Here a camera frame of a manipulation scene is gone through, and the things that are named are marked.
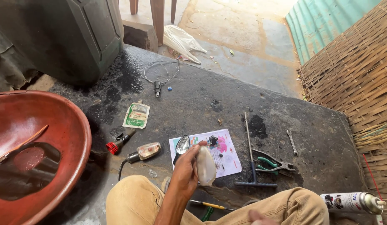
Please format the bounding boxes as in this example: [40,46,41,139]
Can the thin red straw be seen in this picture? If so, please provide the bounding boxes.
[363,154,383,201]

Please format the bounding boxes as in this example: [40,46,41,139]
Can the person's left leg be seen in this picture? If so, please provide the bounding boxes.
[105,175,209,225]

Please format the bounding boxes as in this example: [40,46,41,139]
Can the grey stone block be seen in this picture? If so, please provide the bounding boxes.
[123,20,159,53]

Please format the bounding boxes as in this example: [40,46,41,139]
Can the woven bamboo mat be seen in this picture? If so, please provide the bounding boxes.
[297,0,387,225]

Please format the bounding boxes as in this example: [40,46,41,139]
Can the small steel spanner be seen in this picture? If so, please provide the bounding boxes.
[286,130,298,156]

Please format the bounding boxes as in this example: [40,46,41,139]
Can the chrome lamp reflector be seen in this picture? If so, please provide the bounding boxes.
[173,135,191,165]

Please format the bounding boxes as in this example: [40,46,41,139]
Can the printed paper sheet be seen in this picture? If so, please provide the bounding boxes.
[169,128,243,179]

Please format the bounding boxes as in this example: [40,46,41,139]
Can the translucent white lamp lens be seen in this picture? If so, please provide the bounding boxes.
[196,146,217,187]

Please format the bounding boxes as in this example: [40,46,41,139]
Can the person's leg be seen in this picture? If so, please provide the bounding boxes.
[105,175,209,225]
[206,187,330,225]

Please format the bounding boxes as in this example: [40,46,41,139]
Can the green and white sachet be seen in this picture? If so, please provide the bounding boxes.
[122,101,151,129]

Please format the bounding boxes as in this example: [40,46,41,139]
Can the green-handled pliers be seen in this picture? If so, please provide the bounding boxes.
[252,148,297,176]

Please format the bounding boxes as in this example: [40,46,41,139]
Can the black tool with red cap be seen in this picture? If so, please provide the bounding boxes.
[105,129,137,155]

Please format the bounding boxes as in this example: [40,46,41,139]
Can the person's right hand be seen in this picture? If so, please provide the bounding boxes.
[248,209,280,225]

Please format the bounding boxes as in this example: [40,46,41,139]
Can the brown stick brush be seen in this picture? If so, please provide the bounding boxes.
[0,125,49,167]

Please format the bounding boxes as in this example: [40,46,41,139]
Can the grey sandal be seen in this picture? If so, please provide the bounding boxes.
[160,176,171,194]

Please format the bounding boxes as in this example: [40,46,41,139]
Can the orange turn signal lamp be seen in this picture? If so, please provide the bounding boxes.
[117,142,162,182]

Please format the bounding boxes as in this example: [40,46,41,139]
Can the blue T-handle wrench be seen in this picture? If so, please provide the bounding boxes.
[234,112,278,188]

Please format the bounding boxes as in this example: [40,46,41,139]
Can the brown chair legs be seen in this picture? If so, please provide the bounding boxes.
[129,0,178,46]

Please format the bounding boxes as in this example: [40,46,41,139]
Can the person's right leg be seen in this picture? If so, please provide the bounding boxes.
[206,187,330,225]

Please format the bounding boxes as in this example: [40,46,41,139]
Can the teal corrugated sheet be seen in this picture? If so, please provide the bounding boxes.
[285,0,382,65]

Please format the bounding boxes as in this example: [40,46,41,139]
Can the white plastic bag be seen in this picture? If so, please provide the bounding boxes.
[163,25,208,65]

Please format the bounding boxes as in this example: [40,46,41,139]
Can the grey tarp cloth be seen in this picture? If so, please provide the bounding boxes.
[0,24,38,93]

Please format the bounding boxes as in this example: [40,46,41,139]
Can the yellow-handled screwdriver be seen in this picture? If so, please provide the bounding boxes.
[189,199,236,212]

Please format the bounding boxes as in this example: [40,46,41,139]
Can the grey cable with black connector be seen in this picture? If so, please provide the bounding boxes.
[140,60,181,98]

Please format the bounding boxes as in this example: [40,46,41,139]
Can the large red plastic basin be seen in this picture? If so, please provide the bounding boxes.
[0,90,93,225]

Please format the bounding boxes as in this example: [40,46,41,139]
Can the green-handled screwdriver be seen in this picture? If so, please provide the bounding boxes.
[202,206,214,223]

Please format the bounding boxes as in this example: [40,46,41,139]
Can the dark green metal container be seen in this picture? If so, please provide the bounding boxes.
[0,0,125,87]

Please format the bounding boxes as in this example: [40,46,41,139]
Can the white spray can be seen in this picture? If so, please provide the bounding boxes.
[320,192,387,215]

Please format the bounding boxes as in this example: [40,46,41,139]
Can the person's left hand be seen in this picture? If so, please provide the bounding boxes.
[170,141,209,201]

